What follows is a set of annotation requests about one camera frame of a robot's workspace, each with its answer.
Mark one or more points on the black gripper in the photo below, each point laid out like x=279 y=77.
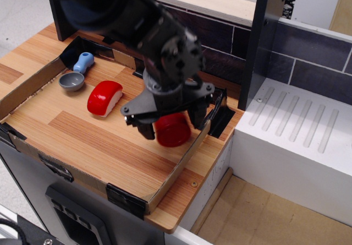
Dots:
x=193 y=96

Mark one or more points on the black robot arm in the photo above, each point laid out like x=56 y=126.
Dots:
x=172 y=55

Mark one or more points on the cardboard fence with black tape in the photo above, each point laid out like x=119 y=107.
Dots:
x=98 y=151

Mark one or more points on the red white toy sushi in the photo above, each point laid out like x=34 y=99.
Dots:
x=104 y=97

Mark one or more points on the blue grey toy scoop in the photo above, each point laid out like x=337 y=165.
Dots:
x=74 y=81

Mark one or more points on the white sink drainboard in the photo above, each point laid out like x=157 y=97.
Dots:
x=297 y=144

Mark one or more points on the grey toy oven front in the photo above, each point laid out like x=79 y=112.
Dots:
x=70 y=212

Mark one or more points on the dark grey vertical post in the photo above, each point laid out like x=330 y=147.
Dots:
x=266 y=16

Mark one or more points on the black device with cable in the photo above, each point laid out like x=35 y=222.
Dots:
x=24 y=233

